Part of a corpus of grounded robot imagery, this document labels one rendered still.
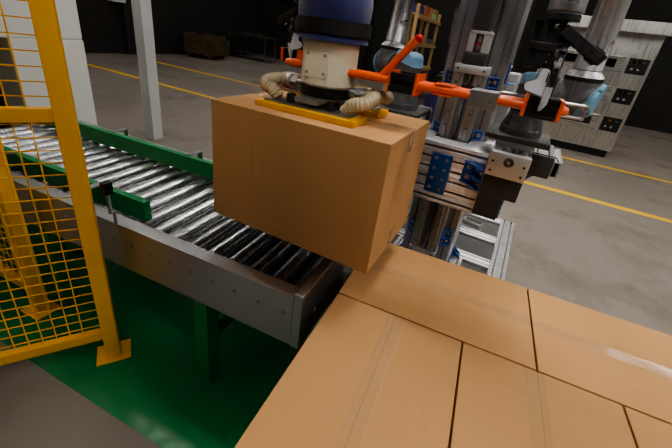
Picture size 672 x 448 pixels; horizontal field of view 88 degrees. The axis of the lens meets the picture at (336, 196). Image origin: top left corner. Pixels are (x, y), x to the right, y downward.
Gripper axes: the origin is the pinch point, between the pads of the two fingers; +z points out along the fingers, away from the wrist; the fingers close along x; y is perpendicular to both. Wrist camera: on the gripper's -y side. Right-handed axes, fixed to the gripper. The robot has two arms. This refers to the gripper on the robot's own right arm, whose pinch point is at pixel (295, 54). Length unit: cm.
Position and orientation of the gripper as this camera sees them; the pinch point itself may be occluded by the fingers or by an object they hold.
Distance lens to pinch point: 153.1
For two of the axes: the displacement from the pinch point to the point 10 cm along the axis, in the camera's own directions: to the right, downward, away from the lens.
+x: 4.7, -3.4, 8.2
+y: 8.8, 3.1, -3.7
